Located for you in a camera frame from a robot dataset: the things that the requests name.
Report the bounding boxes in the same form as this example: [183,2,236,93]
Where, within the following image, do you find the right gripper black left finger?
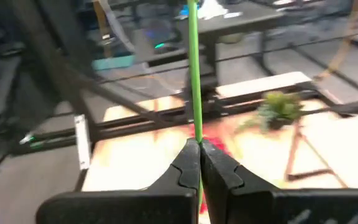
[35,138,201,224]

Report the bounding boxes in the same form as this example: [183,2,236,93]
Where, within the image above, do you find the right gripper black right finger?
[200,139,358,224]

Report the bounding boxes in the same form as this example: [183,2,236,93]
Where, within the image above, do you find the orange artificial tulip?
[186,0,205,215]

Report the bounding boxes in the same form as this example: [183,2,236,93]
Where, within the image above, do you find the potted green succulent plant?
[237,90,306,133]

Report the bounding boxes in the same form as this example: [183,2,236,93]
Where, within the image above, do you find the silver metal bracket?
[74,114,91,171]

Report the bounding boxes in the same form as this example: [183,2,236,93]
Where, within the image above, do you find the yellow cable with black knot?
[314,0,358,82]

